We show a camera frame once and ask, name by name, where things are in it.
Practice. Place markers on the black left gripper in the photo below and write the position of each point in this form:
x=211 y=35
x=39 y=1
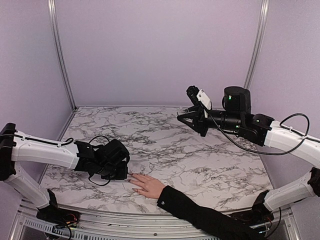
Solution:
x=122 y=174

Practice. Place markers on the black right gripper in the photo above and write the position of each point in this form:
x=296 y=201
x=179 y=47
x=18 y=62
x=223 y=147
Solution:
x=199 y=125

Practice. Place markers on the clear nail polish bottle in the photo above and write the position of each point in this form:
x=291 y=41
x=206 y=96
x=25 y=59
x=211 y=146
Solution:
x=183 y=110

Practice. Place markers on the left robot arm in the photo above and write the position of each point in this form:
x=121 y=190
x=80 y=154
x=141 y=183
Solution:
x=109 y=160

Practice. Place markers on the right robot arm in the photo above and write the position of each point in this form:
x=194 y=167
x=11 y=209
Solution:
x=236 y=119

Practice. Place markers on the black sleeved forearm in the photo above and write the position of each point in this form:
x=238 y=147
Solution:
x=206 y=219

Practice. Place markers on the person's bare hand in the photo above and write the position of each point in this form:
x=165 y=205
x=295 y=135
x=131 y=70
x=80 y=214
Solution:
x=146 y=185

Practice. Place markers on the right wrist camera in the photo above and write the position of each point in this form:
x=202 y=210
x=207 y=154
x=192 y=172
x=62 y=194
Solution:
x=198 y=97

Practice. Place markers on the front aluminium rail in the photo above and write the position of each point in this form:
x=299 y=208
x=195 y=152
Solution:
x=104 y=225

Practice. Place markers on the right aluminium frame post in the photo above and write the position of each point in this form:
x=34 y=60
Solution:
x=258 y=42

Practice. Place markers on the aluminium frame post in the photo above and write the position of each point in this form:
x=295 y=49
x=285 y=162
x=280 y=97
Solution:
x=59 y=52
x=258 y=42

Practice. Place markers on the left aluminium frame post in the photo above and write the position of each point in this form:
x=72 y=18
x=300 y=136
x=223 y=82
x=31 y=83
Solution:
x=59 y=52

